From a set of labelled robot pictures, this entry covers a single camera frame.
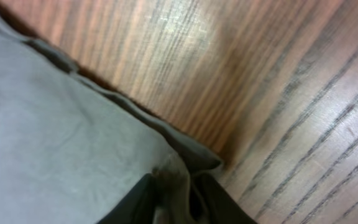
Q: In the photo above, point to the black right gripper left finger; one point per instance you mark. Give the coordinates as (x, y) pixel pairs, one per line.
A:
(138, 206)

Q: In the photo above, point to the grey shorts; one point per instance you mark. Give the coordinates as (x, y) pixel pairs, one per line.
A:
(70, 150)

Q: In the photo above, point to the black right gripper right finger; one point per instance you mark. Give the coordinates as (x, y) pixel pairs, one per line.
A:
(220, 207)

